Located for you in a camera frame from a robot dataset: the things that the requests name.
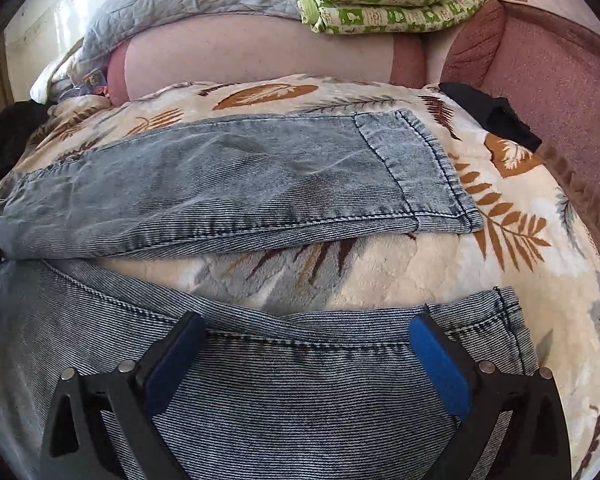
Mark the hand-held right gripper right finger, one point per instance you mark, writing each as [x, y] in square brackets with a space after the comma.
[440, 365]

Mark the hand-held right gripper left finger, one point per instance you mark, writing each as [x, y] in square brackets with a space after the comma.
[172, 362]

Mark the blue denim pants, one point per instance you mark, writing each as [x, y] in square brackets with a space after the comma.
[230, 180]

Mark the cream leaf print blanket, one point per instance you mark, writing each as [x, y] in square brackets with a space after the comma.
[505, 270]

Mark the dark cloth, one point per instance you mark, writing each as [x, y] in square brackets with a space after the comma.
[5, 135]

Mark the white cloth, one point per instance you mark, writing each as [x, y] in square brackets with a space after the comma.
[47, 80]

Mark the colourful packet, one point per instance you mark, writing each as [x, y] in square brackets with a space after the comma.
[92, 82]

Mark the black cloth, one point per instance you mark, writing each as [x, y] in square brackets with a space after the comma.
[500, 115]

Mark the pink sofa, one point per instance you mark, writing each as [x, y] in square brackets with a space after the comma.
[555, 75]

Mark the grey quilted blanket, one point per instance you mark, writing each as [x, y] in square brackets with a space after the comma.
[180, 0]

